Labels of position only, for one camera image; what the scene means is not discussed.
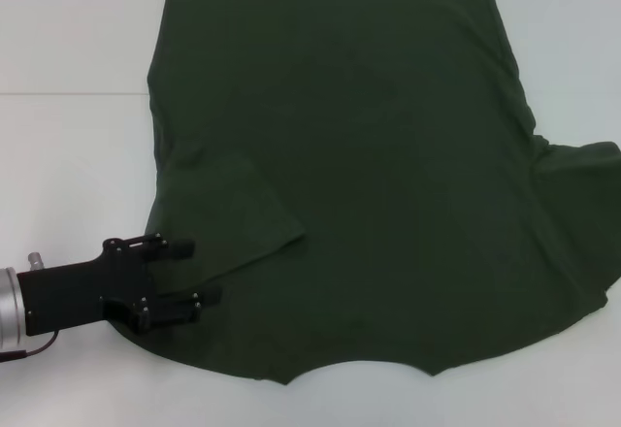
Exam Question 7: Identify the left gripper dark cable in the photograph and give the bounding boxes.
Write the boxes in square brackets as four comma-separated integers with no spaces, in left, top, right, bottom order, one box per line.
[0,330,62,363]

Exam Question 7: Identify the dark green t-shirt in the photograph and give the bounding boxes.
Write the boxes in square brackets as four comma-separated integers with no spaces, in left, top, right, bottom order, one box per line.
[109,0,621,388]

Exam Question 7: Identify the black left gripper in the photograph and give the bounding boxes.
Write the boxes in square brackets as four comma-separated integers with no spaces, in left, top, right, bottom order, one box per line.
[16,233,223,337]

